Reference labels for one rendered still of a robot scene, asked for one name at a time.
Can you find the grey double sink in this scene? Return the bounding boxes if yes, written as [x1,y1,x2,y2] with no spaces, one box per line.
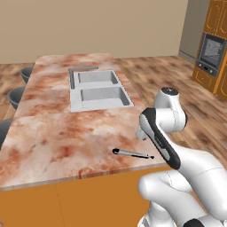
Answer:
[68,69,135,113]

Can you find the grey built-in oven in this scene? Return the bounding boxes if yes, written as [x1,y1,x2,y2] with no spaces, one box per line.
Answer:
[196,32,227,79]

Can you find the black and grey tongs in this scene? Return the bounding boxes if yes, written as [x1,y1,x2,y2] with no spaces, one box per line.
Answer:
[112,148,155,160]

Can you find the orange wooden cupboards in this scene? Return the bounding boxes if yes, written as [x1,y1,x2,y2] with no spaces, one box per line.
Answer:
[192,0,227,103]

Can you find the orange island cabinet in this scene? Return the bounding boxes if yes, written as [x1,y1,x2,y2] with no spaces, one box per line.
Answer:
[0,164,209,227]

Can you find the dark grey stool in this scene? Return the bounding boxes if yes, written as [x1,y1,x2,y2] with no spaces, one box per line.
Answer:
[6,85,27,111]
[19,66,35,84]

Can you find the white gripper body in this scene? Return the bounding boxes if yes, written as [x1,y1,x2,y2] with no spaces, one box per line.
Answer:
[135,127,149,142]

